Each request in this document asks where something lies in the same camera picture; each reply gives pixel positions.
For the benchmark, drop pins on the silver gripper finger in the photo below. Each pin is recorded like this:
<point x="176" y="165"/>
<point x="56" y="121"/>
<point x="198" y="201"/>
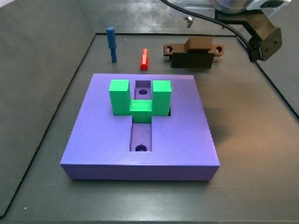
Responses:
<point x="189" y="21"/>

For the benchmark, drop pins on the brown T-shaped block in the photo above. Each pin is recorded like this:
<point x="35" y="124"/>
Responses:
<point x="194" y="45"/>

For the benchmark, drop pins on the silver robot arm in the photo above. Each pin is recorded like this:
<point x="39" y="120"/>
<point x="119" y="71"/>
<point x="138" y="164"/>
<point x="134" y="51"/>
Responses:
<point x="235" y="12"/>

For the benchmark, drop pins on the purple base block fixture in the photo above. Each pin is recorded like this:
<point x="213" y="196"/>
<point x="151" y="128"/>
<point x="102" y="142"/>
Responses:
<point x="170" y="149"/>

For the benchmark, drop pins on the red hexagonal peg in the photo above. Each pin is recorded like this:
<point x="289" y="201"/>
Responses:
<point x="144" y="59"/>

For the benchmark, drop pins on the blue cylindrical peg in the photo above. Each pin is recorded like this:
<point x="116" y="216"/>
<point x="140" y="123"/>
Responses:
<point x="112" y="45"/>

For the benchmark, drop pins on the green U-shaped block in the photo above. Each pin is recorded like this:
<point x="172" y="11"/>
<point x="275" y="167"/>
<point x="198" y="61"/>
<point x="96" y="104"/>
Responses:
<point x="142" y="109"/>

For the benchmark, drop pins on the black angle bracket fixture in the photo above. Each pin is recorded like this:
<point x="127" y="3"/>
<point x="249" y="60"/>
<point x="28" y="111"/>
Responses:
<point x="191" y="59"/>

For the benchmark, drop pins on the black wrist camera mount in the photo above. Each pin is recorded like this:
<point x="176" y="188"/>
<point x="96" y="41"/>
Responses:
<point x="266" y="36"/>

